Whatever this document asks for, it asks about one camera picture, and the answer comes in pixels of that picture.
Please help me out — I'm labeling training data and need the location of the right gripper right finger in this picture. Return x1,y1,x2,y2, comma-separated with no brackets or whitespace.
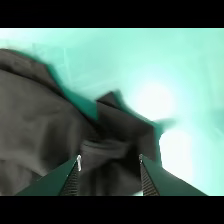
138,153,208,197

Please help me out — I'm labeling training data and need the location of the black garment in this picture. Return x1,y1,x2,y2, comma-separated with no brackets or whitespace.
0,48,177,197

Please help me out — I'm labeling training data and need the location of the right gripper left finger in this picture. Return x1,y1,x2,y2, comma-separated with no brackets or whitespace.
15,154,83,197

